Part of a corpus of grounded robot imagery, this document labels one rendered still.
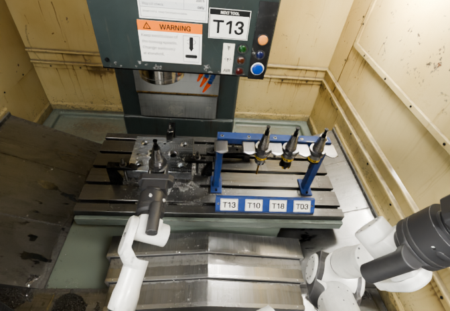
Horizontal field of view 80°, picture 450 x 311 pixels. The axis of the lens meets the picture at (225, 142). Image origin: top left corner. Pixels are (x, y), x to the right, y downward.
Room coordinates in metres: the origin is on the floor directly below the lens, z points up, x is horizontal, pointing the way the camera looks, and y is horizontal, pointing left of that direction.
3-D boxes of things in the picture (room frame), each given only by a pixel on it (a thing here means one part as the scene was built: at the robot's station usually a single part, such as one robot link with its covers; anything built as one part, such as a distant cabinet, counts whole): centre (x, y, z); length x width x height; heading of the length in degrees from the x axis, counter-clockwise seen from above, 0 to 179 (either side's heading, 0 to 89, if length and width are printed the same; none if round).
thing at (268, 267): (0.47, 0.01, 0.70); 0.90 x 0.30 x 0.16; 96
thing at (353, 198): (0.91, -0.39, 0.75); 0.89 x 0.70 x 0.26; 6
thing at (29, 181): (0.77, 0.91, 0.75); 0.89 x 0.67 x 0.26; 6
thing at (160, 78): (0.84, 0.25, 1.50); 0.16 x 0.16 x 0.12
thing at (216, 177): (0.80, 0.02, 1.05); 0.10 x 0.05 x 0.30; 6
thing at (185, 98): (1.29, 0.30, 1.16); 0.48 x 0.05 x 0.51; 96
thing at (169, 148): (0.88, 0.29, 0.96); 0.29 x 0.23 x 0.05; 96
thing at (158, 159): (0.62, 0.23, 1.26); 0.04 x 0.04 x 0.07
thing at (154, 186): (0.52, 0.22, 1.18); 0.13 x 0.12 x 0.10; 96
